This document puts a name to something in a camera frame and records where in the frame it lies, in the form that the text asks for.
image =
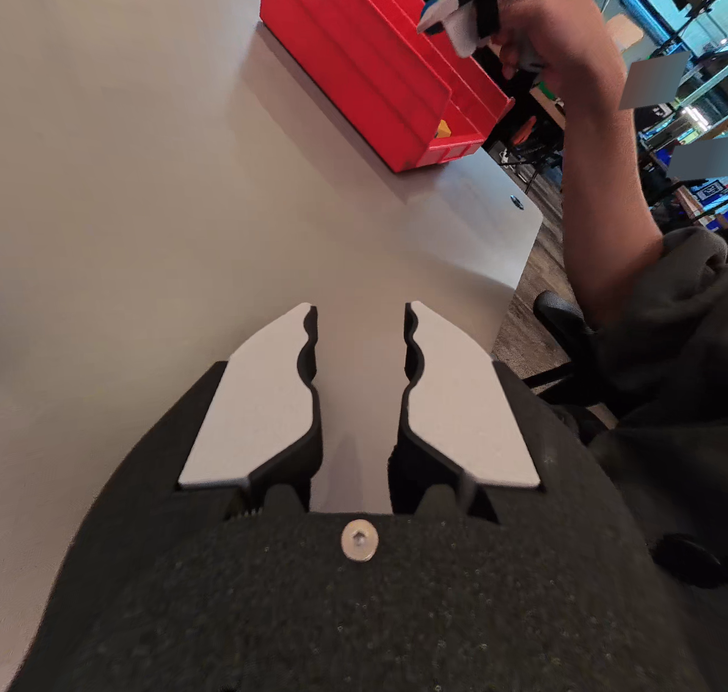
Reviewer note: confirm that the yellow wooden block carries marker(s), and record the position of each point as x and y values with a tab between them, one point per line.
443	130

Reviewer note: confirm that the red plastic bin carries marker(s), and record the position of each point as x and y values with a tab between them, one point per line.
375	55

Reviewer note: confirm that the person's right hand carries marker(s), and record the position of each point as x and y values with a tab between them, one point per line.
557	33

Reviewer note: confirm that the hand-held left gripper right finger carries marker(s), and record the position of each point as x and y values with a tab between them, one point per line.
469	410

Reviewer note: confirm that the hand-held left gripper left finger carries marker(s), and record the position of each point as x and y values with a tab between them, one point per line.
253	410

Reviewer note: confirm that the person's right forearm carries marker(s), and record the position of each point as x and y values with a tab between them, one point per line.
609	203

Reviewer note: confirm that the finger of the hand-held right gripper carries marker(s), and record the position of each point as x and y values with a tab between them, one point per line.
449	10
469	35

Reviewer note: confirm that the person's black chair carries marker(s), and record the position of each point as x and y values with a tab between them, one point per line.
569	340

